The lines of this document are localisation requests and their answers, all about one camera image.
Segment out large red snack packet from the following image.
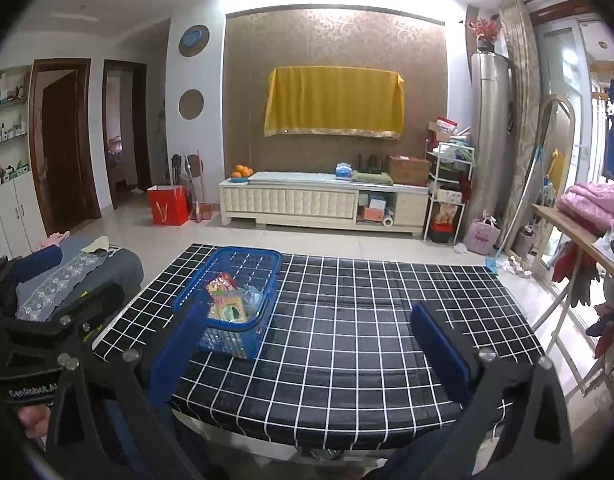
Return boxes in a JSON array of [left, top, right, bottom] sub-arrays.
[[206, 272, 238, 301]]

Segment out red hanging clothes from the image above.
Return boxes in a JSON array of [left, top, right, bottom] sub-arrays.
[[552, 240, 600, 306]]

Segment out patterned beige curtain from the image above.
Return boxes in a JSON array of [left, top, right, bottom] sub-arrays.
[[498, 2, 542, 256]]

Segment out vase of red flowers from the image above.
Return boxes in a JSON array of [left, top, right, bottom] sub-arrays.
[[468, 16, 504, 53]]

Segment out plain round wall disc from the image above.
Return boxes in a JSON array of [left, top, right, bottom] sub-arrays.
[[179, 89, 204, 118]]

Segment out person's left hand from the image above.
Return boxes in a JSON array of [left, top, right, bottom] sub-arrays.
[[17, 405, 51, 442]]

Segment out broom and dustpan set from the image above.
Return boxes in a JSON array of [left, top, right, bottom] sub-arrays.
[[169, 149, 212, 223]]

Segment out yellow green snack packet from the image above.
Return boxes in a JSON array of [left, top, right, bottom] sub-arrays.
[[214, 292, 248, 322]]

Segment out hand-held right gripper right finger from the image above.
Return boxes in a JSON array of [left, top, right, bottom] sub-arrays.
[[411, 301, 575, 480]]

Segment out blue mop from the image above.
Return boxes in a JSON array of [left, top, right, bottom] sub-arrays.
[[484, 147, 545, 273]]

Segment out pink gift bag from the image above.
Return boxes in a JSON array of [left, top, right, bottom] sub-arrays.
[[463, 212, 501, 256]]

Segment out blue plastic basket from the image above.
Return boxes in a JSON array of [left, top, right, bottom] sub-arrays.
[[173, 246, 282, 360]]

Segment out clear teal snack packet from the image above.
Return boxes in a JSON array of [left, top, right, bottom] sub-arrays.
[[242, 285, 266, 318]]

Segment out silver standing air conditioner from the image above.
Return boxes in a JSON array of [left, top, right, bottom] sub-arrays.
[[469, 51, 512, 241]]

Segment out red white box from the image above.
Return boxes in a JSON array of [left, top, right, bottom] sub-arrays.
[[434, 116, 460, 141]]

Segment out cream television cabinet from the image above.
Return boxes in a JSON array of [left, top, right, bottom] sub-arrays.
[[218, 171, 430, 235]]

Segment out green folded cloth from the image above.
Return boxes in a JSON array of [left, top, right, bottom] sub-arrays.
[[351, 170, 392, 186]]

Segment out grey printed cloth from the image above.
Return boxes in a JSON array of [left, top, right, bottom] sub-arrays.
[[14, 247, 145, 321]]

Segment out arched standing mirror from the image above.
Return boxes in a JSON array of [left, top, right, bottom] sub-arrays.
[[509, 94, 580, 276]]

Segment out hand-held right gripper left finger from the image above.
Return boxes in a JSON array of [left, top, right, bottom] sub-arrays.
[[44, 301, 211, 480]]

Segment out dark wooden door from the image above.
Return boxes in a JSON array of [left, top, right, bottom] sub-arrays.
[[29, 58, 102, 236]]

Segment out person's blue trouser leg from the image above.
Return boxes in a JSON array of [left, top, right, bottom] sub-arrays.
[[367, 422, 468, 480]]

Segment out white metal shelf rack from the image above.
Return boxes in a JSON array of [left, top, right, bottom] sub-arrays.
[[423, 141, 475, 245]]

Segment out wooden folding rack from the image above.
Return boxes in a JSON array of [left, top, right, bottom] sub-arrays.
[[531, 204, 614, 401]]

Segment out red gift bag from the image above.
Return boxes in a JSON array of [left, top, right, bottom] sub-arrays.
[[147, 185, 190, 226]]

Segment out white wall shelf unit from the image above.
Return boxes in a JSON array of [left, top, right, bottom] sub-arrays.
[[0, 65, 38, 261]]

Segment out brown cardboard box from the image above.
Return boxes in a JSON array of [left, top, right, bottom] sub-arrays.
[[386, 155, 432, 187]]

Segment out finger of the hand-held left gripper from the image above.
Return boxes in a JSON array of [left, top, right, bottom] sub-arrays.
[[0, 247, 64, 311], [0, 282, 126, 342]]

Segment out pink quilt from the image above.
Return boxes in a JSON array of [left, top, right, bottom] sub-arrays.
[[557, 181, 614, 236]]

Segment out yellow television cover cloth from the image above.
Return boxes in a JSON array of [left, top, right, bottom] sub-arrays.
[[264, 66, 405, 140]]

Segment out black checked tablecloth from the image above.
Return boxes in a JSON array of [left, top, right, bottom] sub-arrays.
[[92, 243, 545, 443]]

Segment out round wall disc blue plate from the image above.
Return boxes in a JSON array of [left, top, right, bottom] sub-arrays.
[[179, 25, 210, 57]]

